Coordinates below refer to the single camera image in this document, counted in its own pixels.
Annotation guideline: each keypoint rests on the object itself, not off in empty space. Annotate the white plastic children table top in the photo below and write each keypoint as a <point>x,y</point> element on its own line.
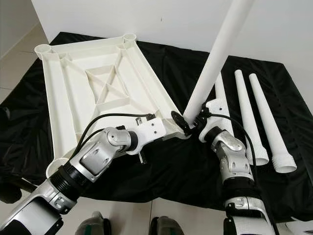
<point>68,107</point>

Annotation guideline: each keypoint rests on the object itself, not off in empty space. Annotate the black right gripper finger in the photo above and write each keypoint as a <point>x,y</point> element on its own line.
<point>179,121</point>

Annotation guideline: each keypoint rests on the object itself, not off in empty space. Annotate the black table cloth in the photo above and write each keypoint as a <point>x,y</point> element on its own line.
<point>176,171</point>

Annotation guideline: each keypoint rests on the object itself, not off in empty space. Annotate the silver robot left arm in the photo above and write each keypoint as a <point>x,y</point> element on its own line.
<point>98,152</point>

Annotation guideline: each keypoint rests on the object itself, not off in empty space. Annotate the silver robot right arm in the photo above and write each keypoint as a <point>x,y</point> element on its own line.
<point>232,156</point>

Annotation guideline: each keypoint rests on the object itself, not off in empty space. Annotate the grey robot right leg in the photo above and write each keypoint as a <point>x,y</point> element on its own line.
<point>166,227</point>

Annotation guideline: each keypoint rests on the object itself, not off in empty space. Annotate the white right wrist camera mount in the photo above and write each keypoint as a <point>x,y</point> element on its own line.
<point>217,105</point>

